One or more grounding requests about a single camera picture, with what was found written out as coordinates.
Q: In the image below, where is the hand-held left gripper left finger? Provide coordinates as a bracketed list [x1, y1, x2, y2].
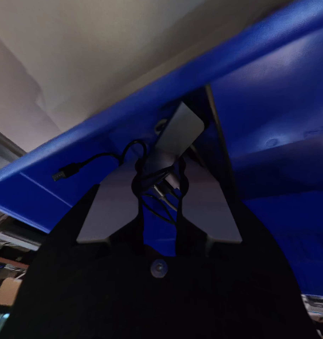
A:
[77, 160, 145, 245]

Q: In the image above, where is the grey metal USB hub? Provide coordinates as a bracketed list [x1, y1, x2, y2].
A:
[143, 101, 205, 174]

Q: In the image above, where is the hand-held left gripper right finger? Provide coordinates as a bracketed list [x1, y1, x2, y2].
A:
[177, 158, 243, 244]

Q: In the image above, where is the blue plastic bin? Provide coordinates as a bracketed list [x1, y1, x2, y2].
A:
[0, 0, 323, 302]

